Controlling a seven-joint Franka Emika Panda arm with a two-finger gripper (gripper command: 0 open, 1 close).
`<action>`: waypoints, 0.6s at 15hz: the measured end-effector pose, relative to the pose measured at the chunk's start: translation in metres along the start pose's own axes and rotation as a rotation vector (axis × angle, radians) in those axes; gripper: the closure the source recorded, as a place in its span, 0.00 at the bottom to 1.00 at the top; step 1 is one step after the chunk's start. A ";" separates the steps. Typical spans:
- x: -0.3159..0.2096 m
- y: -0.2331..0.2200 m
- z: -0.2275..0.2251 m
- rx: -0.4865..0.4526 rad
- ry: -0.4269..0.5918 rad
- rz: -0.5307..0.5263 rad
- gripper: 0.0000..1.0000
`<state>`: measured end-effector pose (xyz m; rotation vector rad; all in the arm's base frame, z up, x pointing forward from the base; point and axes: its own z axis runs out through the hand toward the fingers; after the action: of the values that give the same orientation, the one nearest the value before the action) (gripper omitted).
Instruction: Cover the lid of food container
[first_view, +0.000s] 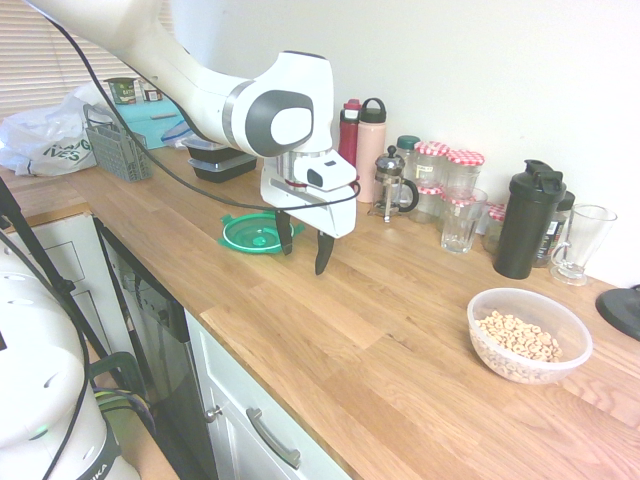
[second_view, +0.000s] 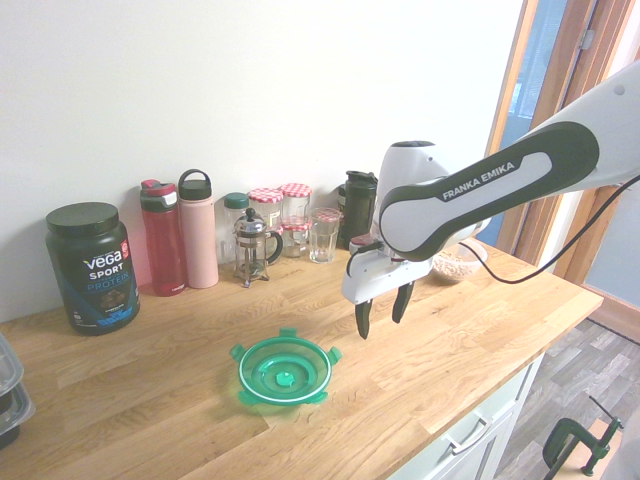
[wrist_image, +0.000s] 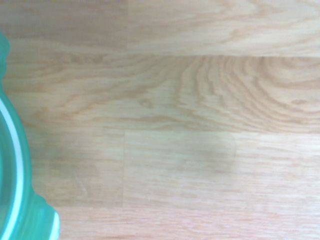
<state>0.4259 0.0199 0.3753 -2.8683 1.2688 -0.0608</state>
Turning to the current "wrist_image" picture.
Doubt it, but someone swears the green round container lid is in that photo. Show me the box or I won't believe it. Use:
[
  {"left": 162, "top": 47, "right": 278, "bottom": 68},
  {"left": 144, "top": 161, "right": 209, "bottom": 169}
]
[{"left": 0, "top": 31, "right": 61, "bottom": 240}]

